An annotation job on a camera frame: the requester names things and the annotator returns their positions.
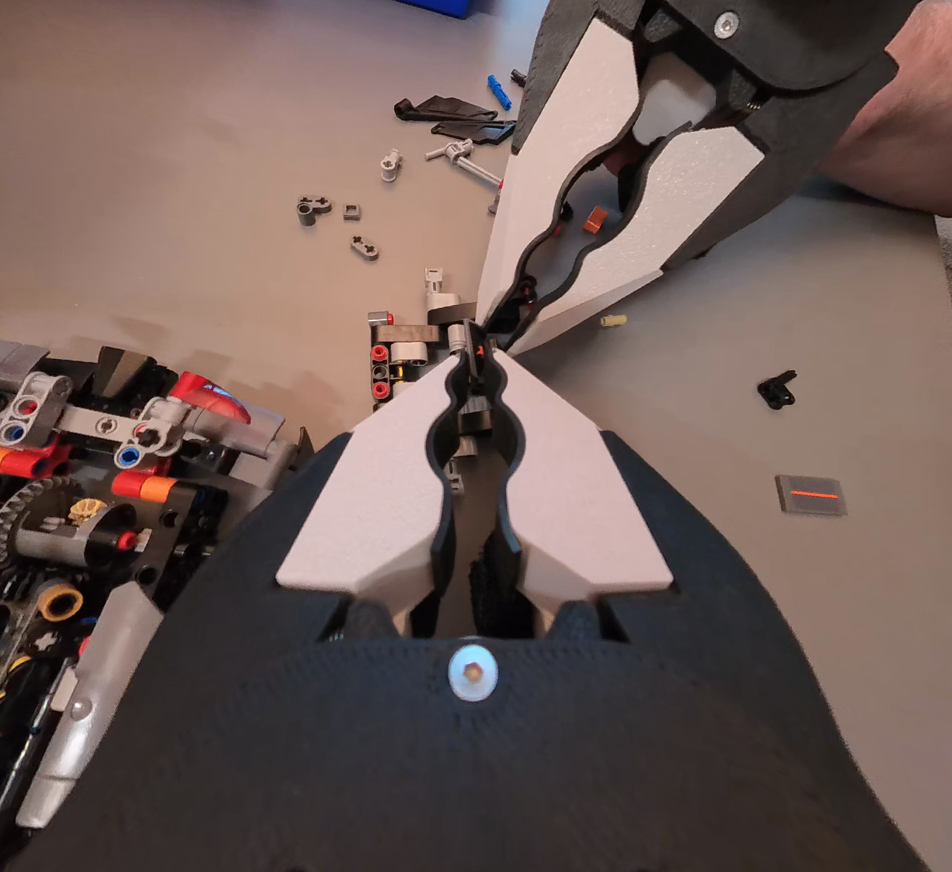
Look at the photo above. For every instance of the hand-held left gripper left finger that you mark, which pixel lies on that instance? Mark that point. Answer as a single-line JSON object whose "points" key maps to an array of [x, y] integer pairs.
{"points": [[357, 515]]}

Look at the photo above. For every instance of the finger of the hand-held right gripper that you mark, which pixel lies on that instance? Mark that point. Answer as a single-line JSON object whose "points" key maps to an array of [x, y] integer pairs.
{"points": [[573, 106], [692, 188]]}

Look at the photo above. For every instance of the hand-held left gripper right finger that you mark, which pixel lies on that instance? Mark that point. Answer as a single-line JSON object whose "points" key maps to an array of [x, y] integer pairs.
{"points": [[587, 515]]}

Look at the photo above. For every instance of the black lego panel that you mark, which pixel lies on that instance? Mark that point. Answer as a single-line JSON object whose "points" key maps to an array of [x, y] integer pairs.
{"points": [[454, 110]]}

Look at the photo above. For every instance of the black grey lego subassembly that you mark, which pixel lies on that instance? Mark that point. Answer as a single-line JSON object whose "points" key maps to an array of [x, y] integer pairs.
{"points": [[405, 344]]}

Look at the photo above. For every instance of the lego car chassis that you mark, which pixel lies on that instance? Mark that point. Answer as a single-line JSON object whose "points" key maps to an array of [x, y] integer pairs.
{"points": [[89, 515]]}

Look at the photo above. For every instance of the person's right forearm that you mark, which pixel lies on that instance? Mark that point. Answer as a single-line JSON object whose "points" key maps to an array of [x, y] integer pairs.
{"points": [[907, 121]]}

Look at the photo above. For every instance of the small beige lego piece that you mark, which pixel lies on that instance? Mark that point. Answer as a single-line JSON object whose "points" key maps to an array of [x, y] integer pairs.
{"points": [[613, 320]]}

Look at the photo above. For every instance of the scattered lego pieces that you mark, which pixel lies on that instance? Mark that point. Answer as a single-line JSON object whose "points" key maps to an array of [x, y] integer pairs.
{"points": [[390, 162]]}

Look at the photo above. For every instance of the dark lego tile red stripe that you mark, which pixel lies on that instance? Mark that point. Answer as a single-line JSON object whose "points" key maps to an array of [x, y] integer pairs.
{"points": [[811, 496]]}

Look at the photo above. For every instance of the person's right hand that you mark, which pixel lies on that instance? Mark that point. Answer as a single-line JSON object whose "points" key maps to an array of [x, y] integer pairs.
{"points": [[622, 162]]}

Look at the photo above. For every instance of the black connector with axle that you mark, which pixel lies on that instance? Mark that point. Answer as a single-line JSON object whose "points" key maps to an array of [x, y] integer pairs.
{"points": [[777, 389]]}

